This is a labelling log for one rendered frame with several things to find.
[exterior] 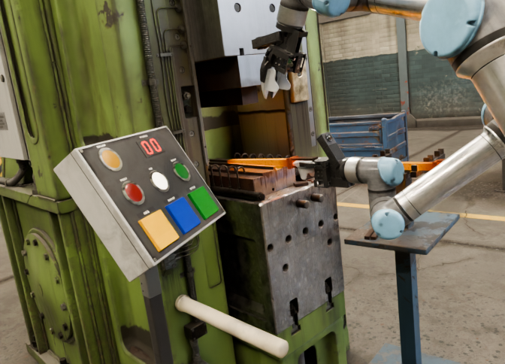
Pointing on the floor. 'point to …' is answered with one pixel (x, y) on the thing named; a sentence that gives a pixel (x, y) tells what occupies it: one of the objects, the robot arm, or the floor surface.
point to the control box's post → (156, 316)
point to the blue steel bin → (371, 134)
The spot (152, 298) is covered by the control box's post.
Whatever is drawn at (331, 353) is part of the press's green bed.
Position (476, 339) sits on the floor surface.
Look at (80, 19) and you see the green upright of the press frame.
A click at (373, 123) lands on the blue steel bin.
